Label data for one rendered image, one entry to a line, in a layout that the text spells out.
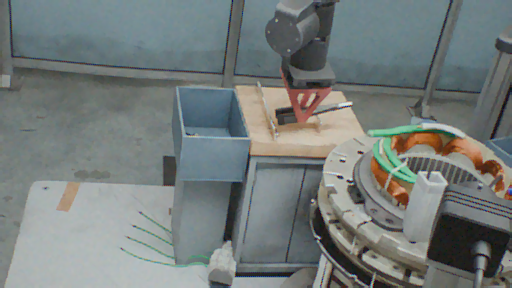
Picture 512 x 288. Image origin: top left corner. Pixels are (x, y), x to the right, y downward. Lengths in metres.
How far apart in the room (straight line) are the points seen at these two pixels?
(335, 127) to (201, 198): 0.26
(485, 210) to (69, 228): 1.00
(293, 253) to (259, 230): 0.09
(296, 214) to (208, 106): 0.25
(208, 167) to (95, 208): 0.34
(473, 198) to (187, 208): 0.80
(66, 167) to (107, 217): 1.53
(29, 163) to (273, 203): 1.84
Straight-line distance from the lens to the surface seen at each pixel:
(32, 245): 1.35
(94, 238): 1.36
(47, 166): 2.93
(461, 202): 0.48
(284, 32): 1.01
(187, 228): 1.26
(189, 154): 1.14
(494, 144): 1.30
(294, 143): 1.15
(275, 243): 1.28
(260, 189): 1.20
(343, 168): 1.05
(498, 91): 1.47
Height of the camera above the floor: 1.65
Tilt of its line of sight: 32 degrees down
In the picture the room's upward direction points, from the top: 9 degrees clockwise
